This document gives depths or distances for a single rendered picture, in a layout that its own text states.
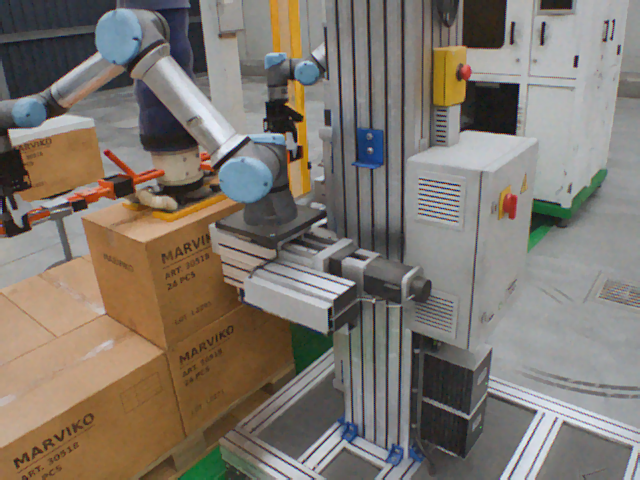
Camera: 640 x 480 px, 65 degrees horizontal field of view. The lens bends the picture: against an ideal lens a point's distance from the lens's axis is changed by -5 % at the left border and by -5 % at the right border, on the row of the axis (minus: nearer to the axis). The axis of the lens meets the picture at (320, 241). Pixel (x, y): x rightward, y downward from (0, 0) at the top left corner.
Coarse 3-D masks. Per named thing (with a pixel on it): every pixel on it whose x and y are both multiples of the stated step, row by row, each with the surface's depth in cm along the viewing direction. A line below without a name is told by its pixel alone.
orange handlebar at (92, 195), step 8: (208, 168) 179; (144, 176) 172; (152, 176) 174; (160, 176) 176; (80, 192) 158; (88, 192) 158; (96, 192) 158; (104, 192) 161; (72, 200) 154; (88, 200) 157; (96, 200) 159; (40, 208) 149; (32, 216) 144; (40, 216) 146; (0, 232) 138
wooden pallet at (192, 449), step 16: (288, 368) 229; (272, 384) 223; (240, 400) 208; (256, 400) 225; (224, 416) 216; (240, 416) 216; (208, 432) 208; (224, 432) 208; (176, 448) 186; (192, 448) 193; (208, 448) 200; (160, 464) 194; (176, 464) 188; (192, 464) 195
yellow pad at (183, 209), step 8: (216, 192) 187; (184, 200) 177; (192, 200) 181; (200, 200) 181; (208, 200) 182; (216, 200) 184; (160, 208) 176; (184, 208) 175; (192, 208) 176; (200, 208) 179; (152, 216) 175; (160, 216) 172; (168, 216) 170; (176, 216) 171
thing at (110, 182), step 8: (112, 176) 169; (120, 176) 170; (128, 176) 167; (104, 184) 163; (112, 184) 161; (120, 184) 162; (128, 184) 165; (112, 192) 162; (120, 192) 163; (128, 192) 165
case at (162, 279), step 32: (96, 224) 173; (128, 224) 170; (160, 224) 169; (192, 224) 170; (96, 256) 183; (128, 256) 166; (160, 256) 163; (192, 256) 173; (128, 288) 175; (160, 288) 165; (192, 288) 176; (224, 288) 188; (128, 320) 185; (160, 320) 168; (192, 320) 179
